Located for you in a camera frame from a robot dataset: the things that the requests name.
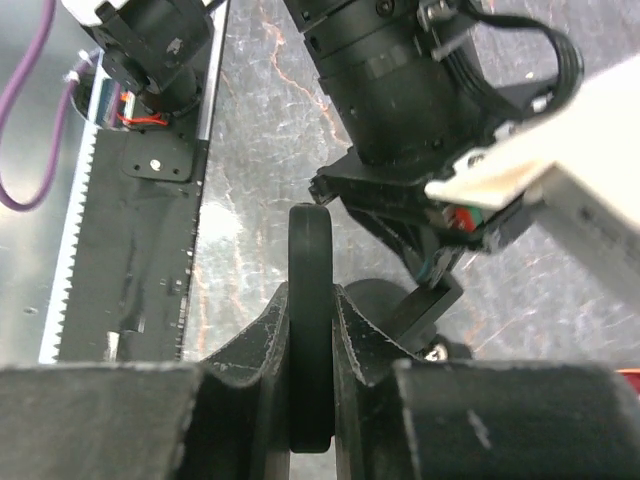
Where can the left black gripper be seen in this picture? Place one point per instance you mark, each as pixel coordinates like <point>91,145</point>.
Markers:
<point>405,80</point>

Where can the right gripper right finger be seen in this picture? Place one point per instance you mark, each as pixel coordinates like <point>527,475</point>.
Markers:
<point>398,417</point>

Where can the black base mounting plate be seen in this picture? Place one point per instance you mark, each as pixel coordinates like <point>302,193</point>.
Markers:
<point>130,280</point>

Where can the black smartphone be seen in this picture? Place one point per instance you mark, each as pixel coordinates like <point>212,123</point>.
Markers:
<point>311,308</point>

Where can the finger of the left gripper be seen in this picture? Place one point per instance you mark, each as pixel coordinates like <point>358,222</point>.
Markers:
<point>413,233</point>

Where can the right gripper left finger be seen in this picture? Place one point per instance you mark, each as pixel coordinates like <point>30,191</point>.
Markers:
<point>223,418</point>

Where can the slotted cable duct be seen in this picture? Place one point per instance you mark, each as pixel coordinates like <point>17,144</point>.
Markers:
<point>62,283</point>

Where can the black phone stand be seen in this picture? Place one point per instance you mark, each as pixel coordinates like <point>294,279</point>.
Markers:
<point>409,318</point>

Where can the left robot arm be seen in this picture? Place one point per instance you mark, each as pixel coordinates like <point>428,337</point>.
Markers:
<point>149,47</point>

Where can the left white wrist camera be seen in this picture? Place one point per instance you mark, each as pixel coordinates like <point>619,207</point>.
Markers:
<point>579,169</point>

